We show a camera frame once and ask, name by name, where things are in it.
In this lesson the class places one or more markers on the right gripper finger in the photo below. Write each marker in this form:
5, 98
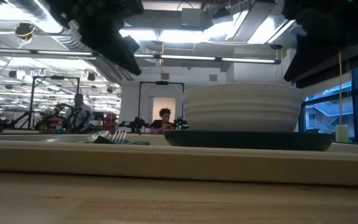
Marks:
297, 65

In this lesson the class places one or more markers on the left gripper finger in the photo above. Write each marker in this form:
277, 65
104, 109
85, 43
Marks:
127, 63

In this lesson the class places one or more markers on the white ribbed bowl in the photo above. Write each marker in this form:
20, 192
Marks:
244, 105

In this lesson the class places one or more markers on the beige plastic tray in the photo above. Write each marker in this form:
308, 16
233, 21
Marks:
179, 165

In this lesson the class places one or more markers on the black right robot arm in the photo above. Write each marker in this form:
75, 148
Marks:
337, 12

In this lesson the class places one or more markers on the black background robot arm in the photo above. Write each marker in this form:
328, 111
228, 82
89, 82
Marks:
51, 119
135, 124
180, 123

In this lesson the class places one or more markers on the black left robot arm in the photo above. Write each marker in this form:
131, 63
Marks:
98, 9

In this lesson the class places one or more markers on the long fluorescent light bar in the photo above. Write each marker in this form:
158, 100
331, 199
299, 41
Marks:
188, 58

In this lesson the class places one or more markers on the red chair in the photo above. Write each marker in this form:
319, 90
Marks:
110, 123

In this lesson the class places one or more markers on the person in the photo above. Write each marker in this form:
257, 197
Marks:
165, 113
84, 113

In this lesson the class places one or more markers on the grey metal box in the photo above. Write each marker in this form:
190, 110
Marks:
191, 17

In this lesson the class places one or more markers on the pale green cylinder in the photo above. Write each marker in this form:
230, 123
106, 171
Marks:
342, 133

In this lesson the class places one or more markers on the black round hanging fixture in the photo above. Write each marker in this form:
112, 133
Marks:
25, 30

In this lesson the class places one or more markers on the black dome camera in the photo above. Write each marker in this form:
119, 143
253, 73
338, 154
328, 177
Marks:
276, 46

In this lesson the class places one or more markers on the black gantry frame with camera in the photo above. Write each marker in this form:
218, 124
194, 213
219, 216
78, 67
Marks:
162, 82

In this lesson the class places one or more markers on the small grey wall square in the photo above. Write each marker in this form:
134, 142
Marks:
213, 77
165, 76

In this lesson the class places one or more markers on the blue window frame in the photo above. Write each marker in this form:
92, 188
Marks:
356, 102

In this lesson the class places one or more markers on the black aluminium table frame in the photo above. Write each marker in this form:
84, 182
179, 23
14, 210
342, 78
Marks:
26, 132

